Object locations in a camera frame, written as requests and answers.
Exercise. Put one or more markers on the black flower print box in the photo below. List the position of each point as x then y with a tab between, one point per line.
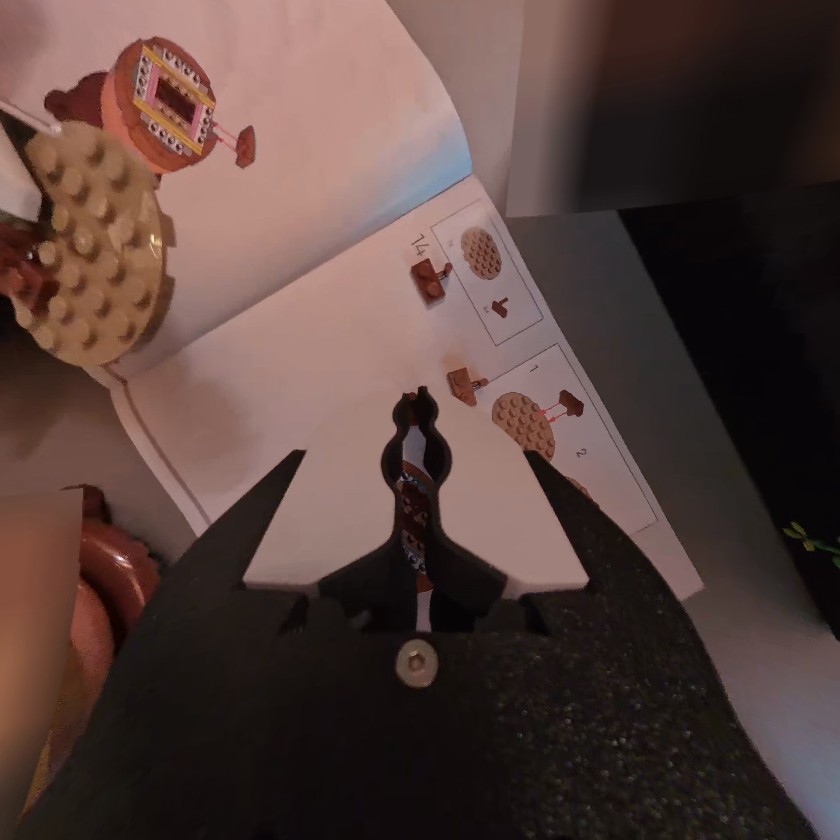
735	328

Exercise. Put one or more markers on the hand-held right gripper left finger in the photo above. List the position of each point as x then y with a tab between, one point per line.
328	519

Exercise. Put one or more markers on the small brown brick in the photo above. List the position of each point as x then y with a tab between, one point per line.
20	269
431	277
466	385

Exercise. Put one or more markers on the tan round plate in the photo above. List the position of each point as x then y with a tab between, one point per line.
99	250

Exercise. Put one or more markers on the brick pot model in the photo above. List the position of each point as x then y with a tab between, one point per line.
105	591

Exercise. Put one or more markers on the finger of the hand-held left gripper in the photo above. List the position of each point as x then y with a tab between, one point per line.
16	171

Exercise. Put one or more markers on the white instruction booklet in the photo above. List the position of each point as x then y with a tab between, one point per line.
328	263

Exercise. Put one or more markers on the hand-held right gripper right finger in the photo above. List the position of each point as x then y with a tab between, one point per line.
505	519

